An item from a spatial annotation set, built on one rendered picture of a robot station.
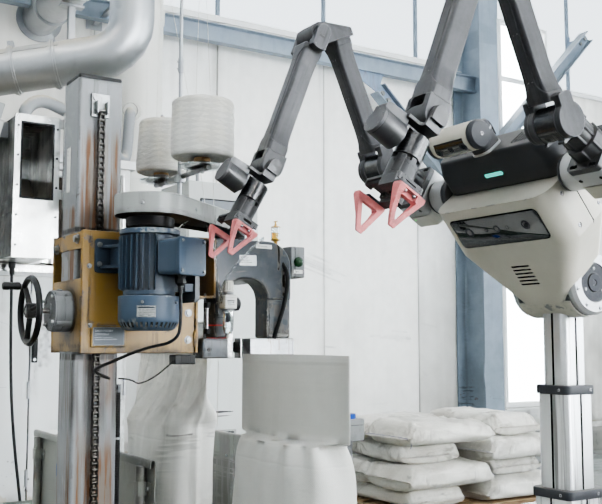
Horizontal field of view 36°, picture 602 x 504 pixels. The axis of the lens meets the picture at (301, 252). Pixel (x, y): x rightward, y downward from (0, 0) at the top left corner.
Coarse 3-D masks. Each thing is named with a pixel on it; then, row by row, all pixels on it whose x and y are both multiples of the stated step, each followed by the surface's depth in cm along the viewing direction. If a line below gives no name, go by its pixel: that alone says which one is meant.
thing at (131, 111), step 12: (36, 96) 479; (48, 96) 485; (24, 108) 473; (36, 108) 479; (48, 108) 487; (60, 108) 490; (132, 108) 565; (132, 120) 561; (132, 132) 560; (132, 144) 560
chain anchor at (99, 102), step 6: (96, 96) 244; (102, 96) 245; (108, 96) 246; (96, 102) 243; (102, 102) 245; (108, 102) 244; (96, 108) 243; (102, 108) 245; (108, 108) 244; (96, 114) 244; (108, 114) 245
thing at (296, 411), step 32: (256, 384) 243; (288, 384) 226; (320, 384) 218; (256, 416) 242; (288, 416) 225; (320, 416) 217; (256, 448) 230; (288, 448) 217; (320, 448) 214; (256, 480) 226; (288, 480) 215; (320, 480) 211; (352, 480) 216
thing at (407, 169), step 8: (400, 152) 170; (392, 160) 170; (400, 160) 170; (408, 160) 170; (416, 160) 170; (392, 168) 169; (400, 168) 169; (408, 168) 169; (416, 168) 171; (376, 176) 171; (400, 176) 165; (408, 176) 169; (368, 184) 173; (376, 184) 171; (416, 184) 167; (384, 192) 174
